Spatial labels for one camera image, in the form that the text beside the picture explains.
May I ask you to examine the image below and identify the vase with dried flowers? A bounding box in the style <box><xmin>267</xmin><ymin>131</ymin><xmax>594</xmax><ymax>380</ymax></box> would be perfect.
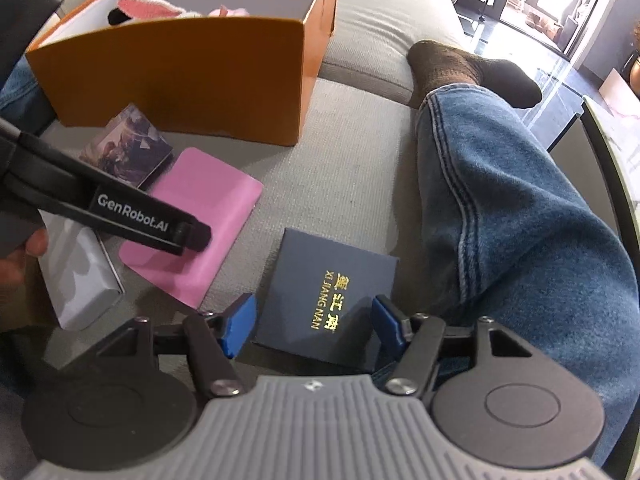
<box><xmin>627</xmin><ymin>25</ymin><xmax>640</xmax><ymax>91</ymax></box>

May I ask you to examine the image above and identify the person's left hand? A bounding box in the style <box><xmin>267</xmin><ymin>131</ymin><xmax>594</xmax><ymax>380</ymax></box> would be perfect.
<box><xmin>0</xmin><ymin>229</ymin><xmax>57</xmax><ymax>334</ymax></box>

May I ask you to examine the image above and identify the purple illustrated card box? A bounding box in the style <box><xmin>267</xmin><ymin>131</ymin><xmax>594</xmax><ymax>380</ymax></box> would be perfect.
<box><xmin>79</xmin><ymin>103</ymin><xmax>174</xmax><ymax>191</ymax></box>

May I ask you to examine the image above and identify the beige sofa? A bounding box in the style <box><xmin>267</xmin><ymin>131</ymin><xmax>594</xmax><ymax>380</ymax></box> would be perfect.
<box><xmin>40</xmin><ymin>0</ymin><xmax>481</xmax><ymax>376</ymax></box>

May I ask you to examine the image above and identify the white fluffy rabbit plush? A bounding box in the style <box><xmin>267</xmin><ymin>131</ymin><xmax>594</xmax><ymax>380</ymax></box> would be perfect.
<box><xmin>117</xmin><ymin>0</ymin><xmax>203</xmax><ymax>20</ymax></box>

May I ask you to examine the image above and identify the marble top table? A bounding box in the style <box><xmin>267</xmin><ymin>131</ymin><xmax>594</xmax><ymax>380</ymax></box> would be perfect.
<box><xmin>547</xmin><ymin>95</ymin><xmax>640</xmax><ymax>411</ymax></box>

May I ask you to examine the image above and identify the white marble slab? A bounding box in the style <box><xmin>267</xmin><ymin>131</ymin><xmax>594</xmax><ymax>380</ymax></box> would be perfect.
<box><xmin>597</xmin><ymin>67</ymin><xmax>640</xmax><ymax>111</ymax></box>

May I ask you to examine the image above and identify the white grey tin box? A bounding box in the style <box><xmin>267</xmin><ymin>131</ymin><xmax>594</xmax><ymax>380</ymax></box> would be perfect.
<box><xmin>37</xmin><ymin>207</ymin><xmax>126</xmax><ymax>332</ymax></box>

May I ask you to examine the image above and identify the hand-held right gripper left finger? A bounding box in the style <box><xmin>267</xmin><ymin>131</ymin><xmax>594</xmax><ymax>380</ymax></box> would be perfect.
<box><xmin>87</xmin><ymin>292</ymin><xmax>259</xmax><ymax>401</ymax></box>

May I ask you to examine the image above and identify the orange cardboard box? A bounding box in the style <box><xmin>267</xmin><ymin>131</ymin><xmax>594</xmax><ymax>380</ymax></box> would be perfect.
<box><xmin>25</xmin><ymin>0</ymin><xmax>341</xmax><ymax>147</ymax></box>

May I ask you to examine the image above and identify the person's right leg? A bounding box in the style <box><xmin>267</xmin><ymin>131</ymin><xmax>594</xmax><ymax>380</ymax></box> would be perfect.
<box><xmin>407</xmin><ymin>85</ymin><xmax>640</xmax><ymax>466</ymax></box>

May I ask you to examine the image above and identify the person's right foot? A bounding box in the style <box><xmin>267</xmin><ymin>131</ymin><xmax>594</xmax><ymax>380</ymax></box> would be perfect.
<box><xmin>406</xmin><ymin>39</ymin><xmax>543</xmax><ymax>110</ymax></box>

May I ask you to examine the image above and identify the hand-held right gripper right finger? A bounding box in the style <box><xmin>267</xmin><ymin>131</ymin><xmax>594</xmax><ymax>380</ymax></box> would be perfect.
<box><xmin>372</xmin><ymin>294</ymin><xmax>540</xmax><ymax>400</ymax></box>

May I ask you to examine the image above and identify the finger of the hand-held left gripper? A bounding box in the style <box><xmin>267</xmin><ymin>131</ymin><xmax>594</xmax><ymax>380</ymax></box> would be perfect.
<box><xmin>169</xmin><ymin>210</ymin><xmax>212</xmax><ymax>257</ymax></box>

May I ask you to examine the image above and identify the navy blue box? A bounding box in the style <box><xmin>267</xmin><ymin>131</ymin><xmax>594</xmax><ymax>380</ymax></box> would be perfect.
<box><xmin>250</xmin><ymin>227</ymin><xmax>401</xmax><ymax>370</ymax></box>

